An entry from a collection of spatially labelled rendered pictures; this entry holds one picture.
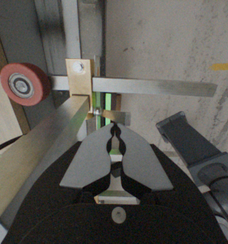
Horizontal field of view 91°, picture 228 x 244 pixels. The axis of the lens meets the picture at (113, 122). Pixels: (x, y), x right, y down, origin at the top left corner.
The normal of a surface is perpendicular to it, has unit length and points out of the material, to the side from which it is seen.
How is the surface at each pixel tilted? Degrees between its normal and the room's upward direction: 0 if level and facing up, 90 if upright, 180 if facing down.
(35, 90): 0
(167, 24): 0
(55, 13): 0
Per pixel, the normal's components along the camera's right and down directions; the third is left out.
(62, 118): 0.04, -0.88
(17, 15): 1.00, 0.04
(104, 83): 0.00, 0.47
